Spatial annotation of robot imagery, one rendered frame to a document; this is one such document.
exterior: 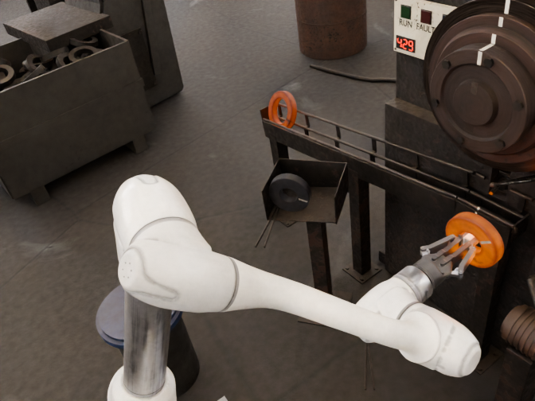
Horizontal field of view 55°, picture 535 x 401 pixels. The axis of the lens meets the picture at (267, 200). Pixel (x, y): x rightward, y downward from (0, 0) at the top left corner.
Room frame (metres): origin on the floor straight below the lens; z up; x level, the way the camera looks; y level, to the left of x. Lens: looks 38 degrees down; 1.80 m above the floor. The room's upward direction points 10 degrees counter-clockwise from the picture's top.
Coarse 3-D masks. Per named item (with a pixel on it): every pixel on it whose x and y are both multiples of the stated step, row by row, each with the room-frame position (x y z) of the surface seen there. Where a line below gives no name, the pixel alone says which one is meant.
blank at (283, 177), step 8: (280, 176) 1.47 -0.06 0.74; (288, 176) 1.45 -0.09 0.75; (296, 176) 1.45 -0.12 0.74; (272, 184) 1.46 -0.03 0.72; (280, 184) 1.45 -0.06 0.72; (288, 184) 1.44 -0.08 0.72; (296, 184) 1.43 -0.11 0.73; (304, 184) 1.43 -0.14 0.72; (272, 192) 1.47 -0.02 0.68; (280, 192) 1.46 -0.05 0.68; (296, 192) 1.43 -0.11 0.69; (304, 192) 1.41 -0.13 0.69; (272, 200) 1.47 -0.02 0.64; (280, 200) 1.46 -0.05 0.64; (288, 200) 1.45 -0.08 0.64; (296, 200) 1.43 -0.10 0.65; (304, 200) 1.42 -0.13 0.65; (288, 208) 1.44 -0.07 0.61; (296, 208) 1.43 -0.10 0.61
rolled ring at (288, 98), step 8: (272, 96) 2.19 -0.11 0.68; (280, 96) 2.14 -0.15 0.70; (288, 96) 2.10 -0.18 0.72; (272, 104) 2.17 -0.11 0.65; (288, 104) 2.08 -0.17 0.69; (272, 112) 2.16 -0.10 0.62; (288, 112) 2.06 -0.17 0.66; (296, 112) 2.05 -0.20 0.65; (272, 120) 2.14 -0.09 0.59; (288, 120) 2.04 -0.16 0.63
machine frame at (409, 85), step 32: (448, 0) 1.47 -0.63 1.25; (416, 64) 1.56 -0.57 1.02; (416, 96) 1.56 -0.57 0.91; (416, 128) 1.49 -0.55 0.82; (448, 160) 1.36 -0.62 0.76; (480, 192) 1.25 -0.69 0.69; (416, 224) 1.47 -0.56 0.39; (384, 256) 1.64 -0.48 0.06; (416, 256) 1.46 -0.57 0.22; (512, 256) 1.12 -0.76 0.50; (448, 288) 1.32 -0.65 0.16; (512, 288) 1.10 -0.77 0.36
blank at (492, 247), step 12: (456, 216) 0.95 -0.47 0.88; (468, 216) 0.93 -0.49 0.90; (480, 216) 0.92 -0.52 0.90; (456, 228) 0.95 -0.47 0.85; (468, 228) 0.92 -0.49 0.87; (480, 228) 0.89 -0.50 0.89; (492, 228) 0.88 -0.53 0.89; (480, 240) 0.89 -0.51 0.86; (492, 240) 0.86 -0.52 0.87; (480, 252) 0.88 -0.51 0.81; (492, 252) 0.86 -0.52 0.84; (480, 264) 0.88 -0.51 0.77; (492, 264) 0.85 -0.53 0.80
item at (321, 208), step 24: (288, 168) 1.60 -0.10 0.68; (312, 168) 1.56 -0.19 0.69; (336, 168) 1.52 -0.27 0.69; (264, 192) 1.45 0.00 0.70; (288, 192) 1.57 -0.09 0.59; (312, 192) 1.53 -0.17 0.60; (336, 192) 1.35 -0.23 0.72; (288, 216) 1.42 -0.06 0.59; (312, 216) 1.38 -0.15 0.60; (336, 216) 1.32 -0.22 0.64; (312, 240) 1.44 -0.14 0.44; (312, 264) 1.44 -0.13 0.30
